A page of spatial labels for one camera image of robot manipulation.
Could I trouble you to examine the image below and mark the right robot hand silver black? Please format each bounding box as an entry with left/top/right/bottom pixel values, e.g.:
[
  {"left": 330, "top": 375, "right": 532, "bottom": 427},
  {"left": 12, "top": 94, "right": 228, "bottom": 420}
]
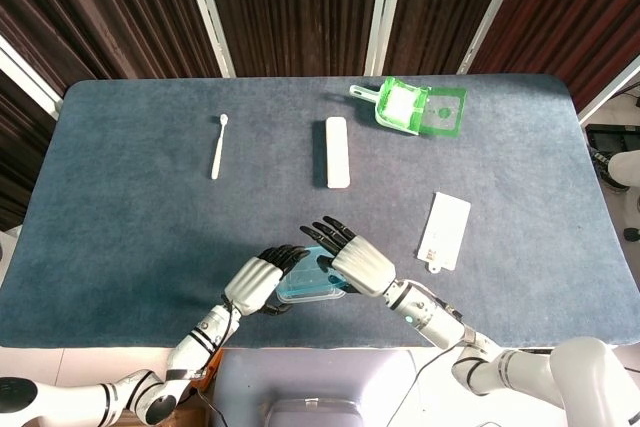
[{"left": 299, "top": 215, "right": 397, "bottom": 298}]

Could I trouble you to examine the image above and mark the black printed strap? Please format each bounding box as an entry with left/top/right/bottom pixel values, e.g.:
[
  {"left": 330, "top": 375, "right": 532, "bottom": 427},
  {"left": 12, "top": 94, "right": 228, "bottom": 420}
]
[{"left": 165, "top": 368, "right": 207, "bottom": 383}]

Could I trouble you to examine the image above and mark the pale green plastic scoop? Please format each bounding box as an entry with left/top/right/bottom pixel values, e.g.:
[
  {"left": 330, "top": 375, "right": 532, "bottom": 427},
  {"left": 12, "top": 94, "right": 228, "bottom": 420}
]
[{"left": 348, "top": 84, "right": 422, "bottom": 137}]

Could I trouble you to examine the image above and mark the blue transparent container lid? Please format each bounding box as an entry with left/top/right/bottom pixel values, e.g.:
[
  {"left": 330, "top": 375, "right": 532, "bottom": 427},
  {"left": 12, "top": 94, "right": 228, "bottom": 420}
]
[{"left": 277, "top": 245, "right": 346, "bottom": 299}]

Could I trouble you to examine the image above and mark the white rectangular case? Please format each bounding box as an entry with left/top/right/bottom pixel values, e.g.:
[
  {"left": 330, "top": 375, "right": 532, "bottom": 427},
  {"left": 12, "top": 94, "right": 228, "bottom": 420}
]
[{"left": 324, "top": 116, "right": 351, "bottom": 190}]

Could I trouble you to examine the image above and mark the grey white robot torso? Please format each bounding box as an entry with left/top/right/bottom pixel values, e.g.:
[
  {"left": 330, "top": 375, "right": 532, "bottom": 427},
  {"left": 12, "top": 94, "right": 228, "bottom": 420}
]
[{"left": 207, "top": 346, "right": 481, "bottom": 427}]

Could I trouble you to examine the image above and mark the white plastic spoon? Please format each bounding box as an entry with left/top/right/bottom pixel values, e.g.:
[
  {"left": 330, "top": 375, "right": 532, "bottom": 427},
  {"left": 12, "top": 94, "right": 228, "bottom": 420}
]
[{"left": 210, "top": 113, "right": 231, "bottom": 181}]

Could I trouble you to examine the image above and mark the green transparent plastic bag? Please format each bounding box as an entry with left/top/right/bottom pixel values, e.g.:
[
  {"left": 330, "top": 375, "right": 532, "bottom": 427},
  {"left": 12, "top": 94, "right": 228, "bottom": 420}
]
[{"left": 374, "top": 75, "right": 468, "bottom": 137}]

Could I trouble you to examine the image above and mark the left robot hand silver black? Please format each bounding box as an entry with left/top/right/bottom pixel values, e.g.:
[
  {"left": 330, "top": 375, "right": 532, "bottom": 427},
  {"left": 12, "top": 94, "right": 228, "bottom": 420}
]
[{"left": 222, "top": 244, "right": 311, "bottom": 317}]

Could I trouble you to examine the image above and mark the brown pleated curtain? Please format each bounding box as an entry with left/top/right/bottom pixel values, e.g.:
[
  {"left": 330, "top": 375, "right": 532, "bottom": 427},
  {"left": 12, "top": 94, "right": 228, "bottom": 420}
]
[{"left": 0, "top": 0, "right": 640, "bottom": 233}]

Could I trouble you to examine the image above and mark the white flat package card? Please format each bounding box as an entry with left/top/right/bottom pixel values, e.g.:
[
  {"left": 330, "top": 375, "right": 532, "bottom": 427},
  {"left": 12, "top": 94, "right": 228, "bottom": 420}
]
[{"left": 416, "top": 191, "right": 472, "bottom": 275}]

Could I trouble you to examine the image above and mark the white rounded object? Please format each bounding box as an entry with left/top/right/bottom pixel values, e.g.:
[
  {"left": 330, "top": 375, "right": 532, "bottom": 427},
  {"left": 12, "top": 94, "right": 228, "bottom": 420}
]
[{"left": 606, "top": 148, "right": 640, "bottom": 192}]

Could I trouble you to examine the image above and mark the black cable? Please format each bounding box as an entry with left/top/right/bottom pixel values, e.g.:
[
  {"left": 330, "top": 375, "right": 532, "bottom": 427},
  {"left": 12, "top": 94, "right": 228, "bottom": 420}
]
[
  {"left": 197, "top": 296, "right": 239, "bottom": 427},
  {"left": 385, "top": 340, "right": 471, "bottom": 427}
]

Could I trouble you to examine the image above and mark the white metal frame post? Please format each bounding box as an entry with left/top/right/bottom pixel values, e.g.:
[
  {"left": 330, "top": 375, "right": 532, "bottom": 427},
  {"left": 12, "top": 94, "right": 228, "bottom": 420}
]
[
  {"left": 0, "top": 34, "right": 65, "bottom": 121},
  {"left": 363, "top": 0, "right": 409, "bottom": 76},
  {"left": 456, "top": 0, "right": 531, "bottom": 74},
  {"left": 577, "top": 53, "right": 640, "bottom": 124},
  {"left": 178, "top": 0, "right": 236, "bottom": 79}
]

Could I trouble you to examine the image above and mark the blue-grey table cloth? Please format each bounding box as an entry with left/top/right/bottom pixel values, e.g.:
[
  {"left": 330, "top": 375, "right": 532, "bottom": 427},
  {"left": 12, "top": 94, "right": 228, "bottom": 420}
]
[{"left": 0, "top": 74, "right": 629, "bottom": 351}]

